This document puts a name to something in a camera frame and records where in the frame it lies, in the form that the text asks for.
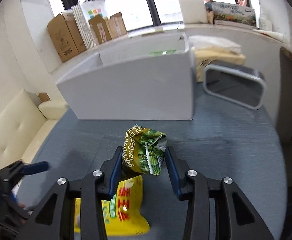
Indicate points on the landscape printed gift box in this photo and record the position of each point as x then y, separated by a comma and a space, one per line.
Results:
234, 15

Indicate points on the open small cardboard box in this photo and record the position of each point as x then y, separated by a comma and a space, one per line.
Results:
106, 29

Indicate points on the yellow snack pouch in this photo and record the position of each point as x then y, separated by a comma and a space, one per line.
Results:
121, 214

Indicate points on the cream leather sofa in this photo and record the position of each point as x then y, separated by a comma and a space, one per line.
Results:
25, 126

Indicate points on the yellow tissue pack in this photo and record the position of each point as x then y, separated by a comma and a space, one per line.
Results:
209, 48

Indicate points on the white foam box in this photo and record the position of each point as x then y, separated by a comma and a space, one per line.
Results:
193, 11

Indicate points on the white open storage box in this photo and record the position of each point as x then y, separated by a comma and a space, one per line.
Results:
122, 82

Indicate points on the black silver bluetooth speaker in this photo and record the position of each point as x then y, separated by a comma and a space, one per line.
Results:
235, 83

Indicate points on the tall brown cardboard box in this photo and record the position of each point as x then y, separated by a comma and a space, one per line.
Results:
65, 35

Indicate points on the green peas snack packet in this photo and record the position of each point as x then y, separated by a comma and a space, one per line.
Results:
144, 150

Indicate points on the white dotted paper bag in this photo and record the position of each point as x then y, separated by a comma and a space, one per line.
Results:
82, 13

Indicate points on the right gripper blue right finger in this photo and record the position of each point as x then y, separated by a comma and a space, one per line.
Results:
177, 169

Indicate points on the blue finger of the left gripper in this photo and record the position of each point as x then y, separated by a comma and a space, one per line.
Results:
35, 168

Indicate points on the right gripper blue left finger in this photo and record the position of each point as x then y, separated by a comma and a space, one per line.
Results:
112, 171

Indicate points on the green white candy bag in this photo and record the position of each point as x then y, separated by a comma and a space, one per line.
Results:
164, 52

